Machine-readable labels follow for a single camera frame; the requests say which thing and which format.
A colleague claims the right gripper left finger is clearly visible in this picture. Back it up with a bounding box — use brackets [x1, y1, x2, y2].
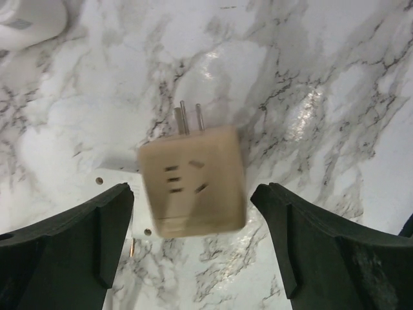
[1, 196, 122, 309]

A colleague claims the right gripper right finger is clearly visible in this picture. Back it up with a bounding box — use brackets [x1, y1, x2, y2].
[250, 183, 412, 309]

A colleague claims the beige cube socket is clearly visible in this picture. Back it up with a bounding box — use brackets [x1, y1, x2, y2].
[138, 101, 247, 238]

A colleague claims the white flat plug adapter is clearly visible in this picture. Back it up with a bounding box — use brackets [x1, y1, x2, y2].
[86, 154, 157, 258]

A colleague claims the white PVC pipe stand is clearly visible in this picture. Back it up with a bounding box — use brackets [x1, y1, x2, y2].
[1, 0, 68, 51]

